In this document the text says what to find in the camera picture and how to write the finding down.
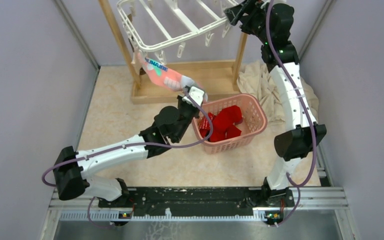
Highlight beige brown sock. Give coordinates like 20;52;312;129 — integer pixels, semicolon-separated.
129;38;146;76

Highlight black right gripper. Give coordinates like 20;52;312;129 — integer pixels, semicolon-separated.
223;0;272;44

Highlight wooden drying rack frame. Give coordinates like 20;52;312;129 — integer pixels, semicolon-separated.
99;0;247;104

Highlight white plastic clip hanger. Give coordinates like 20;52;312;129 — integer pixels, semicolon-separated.
116;0;239;64

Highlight red patterned sock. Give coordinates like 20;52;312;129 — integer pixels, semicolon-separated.
198;112;216;138

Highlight beige crumpled cloth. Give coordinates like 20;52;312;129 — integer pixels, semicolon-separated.
236;59;320;123

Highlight pink sock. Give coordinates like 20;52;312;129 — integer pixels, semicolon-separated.
137;51;204;92

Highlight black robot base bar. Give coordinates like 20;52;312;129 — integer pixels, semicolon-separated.
59;185;296;228

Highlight red snowman face sock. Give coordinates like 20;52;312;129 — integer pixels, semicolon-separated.
209;105;243;143

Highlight pink plastic laundry basket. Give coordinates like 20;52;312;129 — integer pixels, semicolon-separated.
191;93;268;154

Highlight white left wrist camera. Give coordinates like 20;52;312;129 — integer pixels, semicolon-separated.
182;86;208;107

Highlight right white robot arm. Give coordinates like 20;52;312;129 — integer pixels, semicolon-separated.
223;0;327;206

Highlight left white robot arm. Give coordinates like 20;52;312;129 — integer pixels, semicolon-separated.
42;93;206;207

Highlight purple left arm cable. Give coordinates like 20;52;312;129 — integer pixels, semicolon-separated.
41;91;214;230

